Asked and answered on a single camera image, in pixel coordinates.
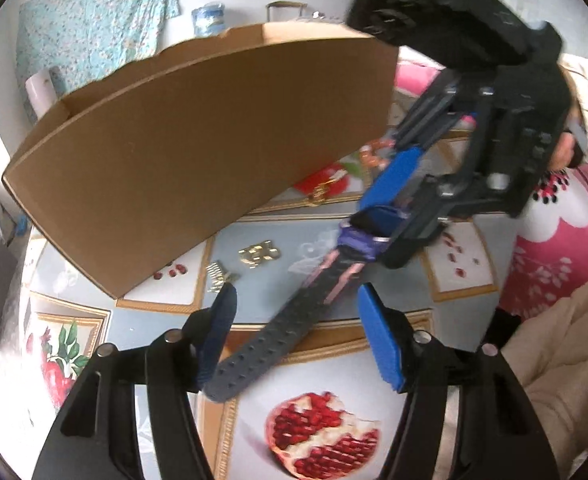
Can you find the dark grey purple wristwatch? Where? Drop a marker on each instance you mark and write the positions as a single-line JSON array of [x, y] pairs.
[[294, 315]]

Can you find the wooden rack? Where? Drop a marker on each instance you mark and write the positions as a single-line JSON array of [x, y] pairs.
[[286, 6]]

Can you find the rolled pink mat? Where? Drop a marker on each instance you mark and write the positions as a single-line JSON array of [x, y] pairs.
[[41, 92]]

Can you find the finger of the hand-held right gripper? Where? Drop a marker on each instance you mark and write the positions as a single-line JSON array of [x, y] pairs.
[[396, 172], [424, 210]]

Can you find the turquoise floral wall cloth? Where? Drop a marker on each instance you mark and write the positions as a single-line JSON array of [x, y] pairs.
[[98, 20]]

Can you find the person's right hand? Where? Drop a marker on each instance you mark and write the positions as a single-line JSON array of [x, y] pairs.
[[564, 152]]

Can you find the brown cardboard box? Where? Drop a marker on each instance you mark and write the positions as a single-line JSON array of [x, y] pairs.
[[173, 160]]

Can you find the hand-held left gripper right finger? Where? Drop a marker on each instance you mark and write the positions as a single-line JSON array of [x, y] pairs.
[[381, 342]]

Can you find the small gold pendant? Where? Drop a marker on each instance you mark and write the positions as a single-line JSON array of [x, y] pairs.
[[322, 192]]

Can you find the small blue rag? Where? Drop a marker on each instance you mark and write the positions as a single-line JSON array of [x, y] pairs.
[[21, 225]]

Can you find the person's beige coat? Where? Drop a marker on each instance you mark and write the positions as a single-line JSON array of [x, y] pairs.
[[564, 375]]

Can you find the pink floral blanket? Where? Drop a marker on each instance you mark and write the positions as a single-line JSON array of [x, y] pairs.
[[564, 250]]

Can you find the chunky gold earrings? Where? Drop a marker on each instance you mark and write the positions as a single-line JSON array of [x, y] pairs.
[[259, 255]]

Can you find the blue water jug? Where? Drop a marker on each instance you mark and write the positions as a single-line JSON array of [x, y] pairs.
[[207, 19]]

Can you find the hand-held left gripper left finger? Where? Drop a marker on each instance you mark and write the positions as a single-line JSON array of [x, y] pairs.
[[222, 322]]

